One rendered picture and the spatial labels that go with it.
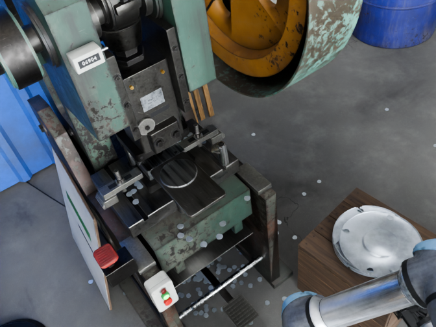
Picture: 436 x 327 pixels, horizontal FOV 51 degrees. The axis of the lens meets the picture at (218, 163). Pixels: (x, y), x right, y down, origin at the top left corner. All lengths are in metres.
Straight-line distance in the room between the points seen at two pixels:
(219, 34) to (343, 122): 1.37
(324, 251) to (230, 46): 0.83
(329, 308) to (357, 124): 1.67
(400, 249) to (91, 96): 1.18
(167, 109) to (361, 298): 0.74
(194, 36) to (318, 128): 1.59
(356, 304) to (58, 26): 0.95
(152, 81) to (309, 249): 0.89
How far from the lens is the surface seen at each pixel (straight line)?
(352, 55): 3.31
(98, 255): 1.40
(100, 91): 1.18
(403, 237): 1.80
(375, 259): 1.73
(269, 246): 1.83
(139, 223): 1.50
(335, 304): 1.25
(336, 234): 1.79
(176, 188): 1.45
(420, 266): 1.13
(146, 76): 1.28
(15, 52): 1.11
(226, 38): 1.57
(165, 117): 1.38
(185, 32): 1.23
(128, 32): 1.23
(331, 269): 1.75
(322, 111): 2.84
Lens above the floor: 1.87
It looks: 47 degrees down
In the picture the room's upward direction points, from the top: 10 degrees counter-clockwise
